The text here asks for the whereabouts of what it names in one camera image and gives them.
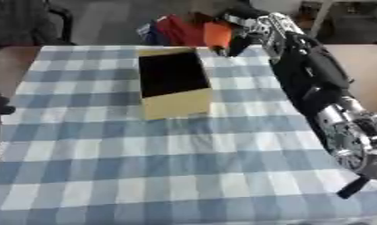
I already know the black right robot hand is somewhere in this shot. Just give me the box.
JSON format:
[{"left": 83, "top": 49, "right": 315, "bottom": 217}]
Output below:
[{"left": 214, "top": 2, "right": 273, "bottom": 57}]

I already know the orange block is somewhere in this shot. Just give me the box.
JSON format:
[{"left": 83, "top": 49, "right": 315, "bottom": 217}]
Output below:
[{"left": 201, "top": 21, "right": 235, "bottom": 49}]

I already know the tan cardboard box black inside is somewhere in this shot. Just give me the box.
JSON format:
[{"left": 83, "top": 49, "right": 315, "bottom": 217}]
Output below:
[{"left": 135, "top": 47, "right": 216, "bottom": 121}]

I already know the red fabric bag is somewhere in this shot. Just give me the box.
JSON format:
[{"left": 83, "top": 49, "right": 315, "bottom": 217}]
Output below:
[{"left": 154, "top": 13, "right": 210, "bottom": 47}]

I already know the white pole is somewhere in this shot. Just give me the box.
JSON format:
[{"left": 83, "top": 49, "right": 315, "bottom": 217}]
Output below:
[{"left": 306, "top": 0, "right": 336, "bottom": 39}]

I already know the black chair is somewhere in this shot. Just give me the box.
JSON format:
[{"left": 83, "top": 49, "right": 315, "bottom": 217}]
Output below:
[{"left": 0, "top": 0, "right": 77, "bottom": 47}]

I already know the blue fabric item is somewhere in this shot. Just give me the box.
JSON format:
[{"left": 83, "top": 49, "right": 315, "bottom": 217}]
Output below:
[{"left": 135, "top": 20, "right": 171, "bottom": 47}]

